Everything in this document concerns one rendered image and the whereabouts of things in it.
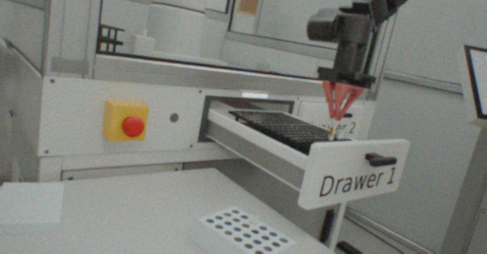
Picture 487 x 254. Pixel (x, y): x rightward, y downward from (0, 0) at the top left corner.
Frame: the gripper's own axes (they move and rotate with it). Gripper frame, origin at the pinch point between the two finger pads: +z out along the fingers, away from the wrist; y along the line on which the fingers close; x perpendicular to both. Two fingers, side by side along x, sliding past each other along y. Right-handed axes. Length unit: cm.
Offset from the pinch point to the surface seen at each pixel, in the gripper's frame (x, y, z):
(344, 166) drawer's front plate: -7.9, 10.3, 7.2
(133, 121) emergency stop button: -35.7, -15.2, 7.5
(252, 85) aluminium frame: -4.8, -22.9, -2.0
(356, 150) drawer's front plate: -5.7, 10.4, 4.2
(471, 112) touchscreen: 74, -4, -6
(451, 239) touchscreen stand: 100, -8, 45
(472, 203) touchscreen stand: 96, -4, 27
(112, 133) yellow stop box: -38.0, -18.0, 10.6
